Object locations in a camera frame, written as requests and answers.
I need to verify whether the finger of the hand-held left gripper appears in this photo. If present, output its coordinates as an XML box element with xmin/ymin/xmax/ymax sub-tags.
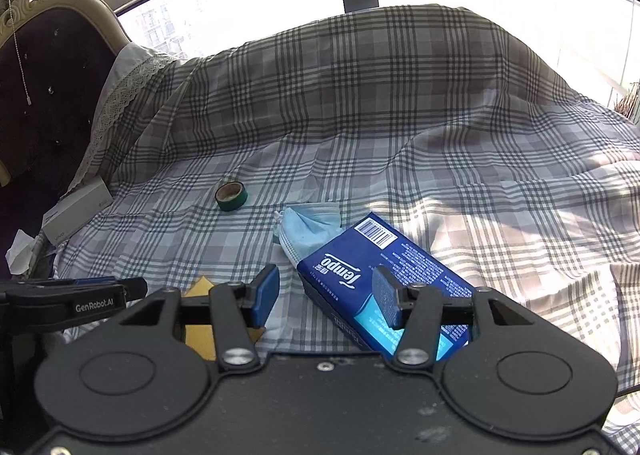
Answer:
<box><xmin>75</xmin><ymin>276</ymin><xmax>148</xmax><ymax>309</ymax></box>

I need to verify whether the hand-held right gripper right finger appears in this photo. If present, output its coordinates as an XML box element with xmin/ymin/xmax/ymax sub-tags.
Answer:
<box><xmin>371</xmin><ymin>265</ymin><xmax>531</xmax><ymax>370</ymax></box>

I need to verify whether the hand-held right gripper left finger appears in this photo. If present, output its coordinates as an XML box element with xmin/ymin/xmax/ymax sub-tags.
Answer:
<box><xmin>120</xmin><ymin>263</ymin><xmax>281</xmax><ymax>370</ymax></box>

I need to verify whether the blue tissue pack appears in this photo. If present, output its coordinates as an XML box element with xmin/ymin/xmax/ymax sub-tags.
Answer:
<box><xmin>296</xmin><ymin>211</ymin><xmax>478</xmax><ymax>362</ymax></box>

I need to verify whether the crumpled white paper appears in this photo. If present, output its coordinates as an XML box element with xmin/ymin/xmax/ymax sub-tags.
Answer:
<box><xmin>5</xmin><ymin>230</ymin><xmax>38</xmax><ymax>276</ymax></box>

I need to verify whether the blue face mask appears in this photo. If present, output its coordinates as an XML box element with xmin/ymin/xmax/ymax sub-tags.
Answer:
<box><xmin>272</xmin><ymin>202</ymin><xmax>343</xmax><ymax>266</ymax></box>

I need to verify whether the gold cardboard box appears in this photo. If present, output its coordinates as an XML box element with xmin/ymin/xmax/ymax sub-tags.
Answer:
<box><xmin>182</xmin><ymin>276</ymin><xmax>267</xmax><ymax>362</ymax></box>

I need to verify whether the long white box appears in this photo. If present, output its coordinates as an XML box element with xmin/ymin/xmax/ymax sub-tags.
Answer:
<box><xmin>41</xmin><ymin>178</ymin><xmax>112</xmax><ymax>244</ymax></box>

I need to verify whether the green tape roll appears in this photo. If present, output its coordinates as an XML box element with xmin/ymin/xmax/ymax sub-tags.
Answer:
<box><xmin>215</xmin><ymin>181</ymin><xmax>249</xmax><ymax>212</ymax></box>

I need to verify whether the dark tufted headboard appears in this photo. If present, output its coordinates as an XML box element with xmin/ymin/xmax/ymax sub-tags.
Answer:
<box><xmin>0</xmin><ymin>0</ymin><xmax>133</xmax><ymax>281</ymax></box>

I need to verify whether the dried brown plant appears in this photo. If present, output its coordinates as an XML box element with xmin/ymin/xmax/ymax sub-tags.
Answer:
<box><xmin>612</xmin><ymin>82</ymin><xmax>640</xmax><ymax>123</ymax></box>

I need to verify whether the metal pull chain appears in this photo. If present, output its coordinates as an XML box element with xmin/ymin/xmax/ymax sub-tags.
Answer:
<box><xmin>4</xmin><ymin>0</ymin><xmax>33</xmax><ymax>106</ymax></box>

